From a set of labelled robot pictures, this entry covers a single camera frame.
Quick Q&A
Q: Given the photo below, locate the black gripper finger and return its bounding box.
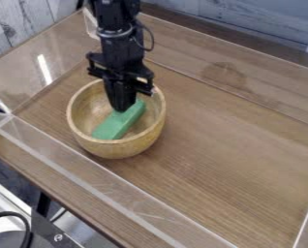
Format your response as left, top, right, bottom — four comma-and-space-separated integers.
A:
105, 78, 123, 111
121, 82, 137, 111

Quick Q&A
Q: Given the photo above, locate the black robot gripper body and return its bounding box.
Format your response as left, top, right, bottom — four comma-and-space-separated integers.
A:
87, 33, 155, 96

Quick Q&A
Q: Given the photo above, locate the green rectangular block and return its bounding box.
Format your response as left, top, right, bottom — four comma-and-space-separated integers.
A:
93, 99, 147, 140

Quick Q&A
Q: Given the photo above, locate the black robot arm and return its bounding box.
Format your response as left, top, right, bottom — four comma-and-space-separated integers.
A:
87, 0, 155, 112

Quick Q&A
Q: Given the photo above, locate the brown wooden bowl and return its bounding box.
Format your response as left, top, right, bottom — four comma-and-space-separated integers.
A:
66, 79, 167, 159

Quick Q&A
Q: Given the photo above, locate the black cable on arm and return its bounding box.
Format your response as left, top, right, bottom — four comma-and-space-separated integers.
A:
133, 19, 155, 52

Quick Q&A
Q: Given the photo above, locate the clear acrylic corner bracket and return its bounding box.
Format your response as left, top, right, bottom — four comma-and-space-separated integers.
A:
83, 8, 101, 40

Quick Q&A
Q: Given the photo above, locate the clear acrylic tray wall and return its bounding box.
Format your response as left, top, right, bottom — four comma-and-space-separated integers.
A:
0, 90, 238, 248

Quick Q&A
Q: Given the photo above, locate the black metal table bracket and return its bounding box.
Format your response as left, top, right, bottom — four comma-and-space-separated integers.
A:
29, 193, 85, 248

